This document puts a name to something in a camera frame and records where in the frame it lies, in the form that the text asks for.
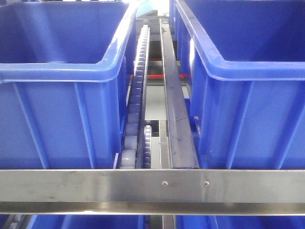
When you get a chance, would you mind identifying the blue sorting bin right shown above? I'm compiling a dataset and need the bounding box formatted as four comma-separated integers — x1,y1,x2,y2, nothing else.
175,0,305,169

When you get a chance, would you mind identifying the right steel shelf rack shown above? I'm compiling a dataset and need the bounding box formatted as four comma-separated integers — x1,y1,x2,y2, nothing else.
0,169,305,216

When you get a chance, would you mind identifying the steel divider rail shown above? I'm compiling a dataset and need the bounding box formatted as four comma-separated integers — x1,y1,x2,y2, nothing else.
160,19,199,169

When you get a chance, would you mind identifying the blue sorting bin left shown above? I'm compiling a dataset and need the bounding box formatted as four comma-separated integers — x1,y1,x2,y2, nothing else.
0,1,136,169

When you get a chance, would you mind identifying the blue sorting bin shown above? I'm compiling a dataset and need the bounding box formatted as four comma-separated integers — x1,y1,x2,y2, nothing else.
0,1,136,169
175,0,305,169

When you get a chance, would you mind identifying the white roller track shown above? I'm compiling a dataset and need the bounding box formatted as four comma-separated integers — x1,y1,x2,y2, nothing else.
120,25,150,169

